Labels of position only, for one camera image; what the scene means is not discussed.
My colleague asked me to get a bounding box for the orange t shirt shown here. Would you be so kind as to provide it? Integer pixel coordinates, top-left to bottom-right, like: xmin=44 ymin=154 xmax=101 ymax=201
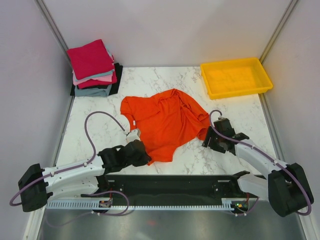
xmin=120 ymin=88 xmax=210 ymax=164

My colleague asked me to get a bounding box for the yellow plastic tray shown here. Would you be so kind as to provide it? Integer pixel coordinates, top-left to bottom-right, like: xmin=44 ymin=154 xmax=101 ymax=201
xmin=200 ymin=57 xmax=274 ymax=100

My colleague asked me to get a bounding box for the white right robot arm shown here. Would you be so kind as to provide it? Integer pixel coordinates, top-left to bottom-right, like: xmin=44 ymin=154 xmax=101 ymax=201
xmin=202 ymin=116 xmax=314 ymax=217

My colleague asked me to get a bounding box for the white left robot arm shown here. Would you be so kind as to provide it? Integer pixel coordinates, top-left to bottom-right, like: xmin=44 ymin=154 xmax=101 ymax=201
xmin=18 ymin=140 xmax=152 ymax=213

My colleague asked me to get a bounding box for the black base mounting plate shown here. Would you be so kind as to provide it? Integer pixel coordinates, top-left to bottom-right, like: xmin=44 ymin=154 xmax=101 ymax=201
xmin=80 ymin=174 xmax=258 ymax=207

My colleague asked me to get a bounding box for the black folded t shirt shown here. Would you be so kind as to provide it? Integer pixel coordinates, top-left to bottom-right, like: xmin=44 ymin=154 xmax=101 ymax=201
xmin=69 ymin=63 xmax=123 ymax=96

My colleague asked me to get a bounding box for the grey-blue folded t shirt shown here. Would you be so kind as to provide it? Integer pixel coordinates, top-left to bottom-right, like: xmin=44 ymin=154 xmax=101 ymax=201
xmin=74 ymin=85 xmax=112 ymax=97

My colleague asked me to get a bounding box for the crimson folded t shirt lower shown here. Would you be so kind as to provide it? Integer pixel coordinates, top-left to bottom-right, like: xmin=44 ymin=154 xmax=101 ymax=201
xmin=77 ymin=72 xmax=117 ymax=89

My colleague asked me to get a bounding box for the crimson folded t shirt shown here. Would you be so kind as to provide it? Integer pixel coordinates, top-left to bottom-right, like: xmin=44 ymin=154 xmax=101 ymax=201
xmin=66 ymin=39 xmax=115 ymax=80
xmin=77 ymin=72 xmax=117 ymax=89

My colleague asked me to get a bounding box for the teal folded t shirt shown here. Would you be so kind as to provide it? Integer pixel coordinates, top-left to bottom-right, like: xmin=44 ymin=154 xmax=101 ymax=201
xmin=72 ymin=70 xmax=114 ymax=82

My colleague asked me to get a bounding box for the pink folded t shirt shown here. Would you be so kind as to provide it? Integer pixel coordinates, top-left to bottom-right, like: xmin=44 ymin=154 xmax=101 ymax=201
xmin=72 ymin=71 xmax=113 ymax=86

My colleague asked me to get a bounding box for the crimson folded t shirt top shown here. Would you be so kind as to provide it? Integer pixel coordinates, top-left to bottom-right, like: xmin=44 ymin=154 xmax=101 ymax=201
xmin=66 ymin=39 xmax=115 ymax=80

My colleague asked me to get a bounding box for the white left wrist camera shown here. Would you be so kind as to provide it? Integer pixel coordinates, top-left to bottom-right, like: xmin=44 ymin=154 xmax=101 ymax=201
xmin=125 ymin=128 xmax=141 ymax=143

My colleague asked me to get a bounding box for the white slotted cable duct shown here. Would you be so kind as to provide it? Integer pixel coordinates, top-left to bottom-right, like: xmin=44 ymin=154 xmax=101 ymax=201
xmin=45 ymin=198 xmax=234 ymax=211

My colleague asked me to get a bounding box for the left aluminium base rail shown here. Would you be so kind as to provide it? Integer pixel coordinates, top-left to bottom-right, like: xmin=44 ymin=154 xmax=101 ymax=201
xmin=22 ymin=206 xmax=46 ymax=240

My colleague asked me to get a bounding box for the right aluminium frame post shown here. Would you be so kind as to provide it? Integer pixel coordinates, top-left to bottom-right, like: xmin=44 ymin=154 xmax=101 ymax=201
xmin=259 ymin=0 xmax=300 ymax=64

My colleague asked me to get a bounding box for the aluminium frame post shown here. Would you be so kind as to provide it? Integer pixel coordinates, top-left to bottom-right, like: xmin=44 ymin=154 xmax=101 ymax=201
xmin=259 ymin=0 xmax=300 ymax=64
xmin=34 ymin=0 xmax=71 ymax=64

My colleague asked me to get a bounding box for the left aluminium frame post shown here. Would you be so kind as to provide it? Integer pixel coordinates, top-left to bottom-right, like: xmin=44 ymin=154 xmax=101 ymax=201
xmin=34 ymin=0 xmax=71 ymax=64

